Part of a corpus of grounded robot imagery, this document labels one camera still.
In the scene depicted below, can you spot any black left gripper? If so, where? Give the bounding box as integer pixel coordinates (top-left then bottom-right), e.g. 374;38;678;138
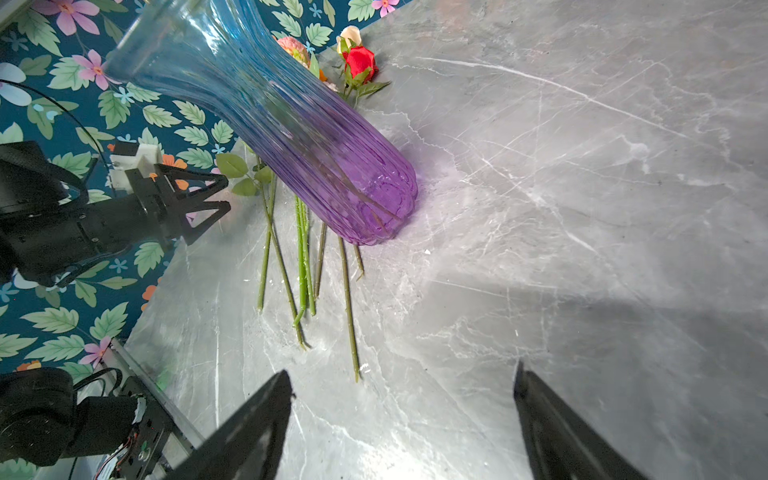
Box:
76;165;231;258

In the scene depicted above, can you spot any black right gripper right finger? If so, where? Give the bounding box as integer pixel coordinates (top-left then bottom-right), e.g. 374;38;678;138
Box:
514;362;646;480

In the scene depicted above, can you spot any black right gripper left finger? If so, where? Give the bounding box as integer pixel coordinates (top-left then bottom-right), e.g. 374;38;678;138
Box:
161;370;294;479

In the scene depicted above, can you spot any purple blue glass vase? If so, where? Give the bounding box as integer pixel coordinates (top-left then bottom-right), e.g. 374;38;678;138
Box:
104;1;418;245

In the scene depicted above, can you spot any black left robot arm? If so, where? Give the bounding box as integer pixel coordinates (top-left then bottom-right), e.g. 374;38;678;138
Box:
1;140;229;467

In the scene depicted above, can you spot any pink carnation top flower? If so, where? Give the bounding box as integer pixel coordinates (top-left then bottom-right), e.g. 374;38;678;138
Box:
277;36;311;68

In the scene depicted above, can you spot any red rose at pile edge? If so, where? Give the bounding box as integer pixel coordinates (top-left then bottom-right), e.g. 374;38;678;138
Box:
341;46;390;108

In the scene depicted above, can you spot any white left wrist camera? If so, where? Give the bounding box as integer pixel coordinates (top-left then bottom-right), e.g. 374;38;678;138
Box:
108;141;162;193

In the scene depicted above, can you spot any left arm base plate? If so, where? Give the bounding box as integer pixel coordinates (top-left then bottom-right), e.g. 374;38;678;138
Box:
95;340;203;479

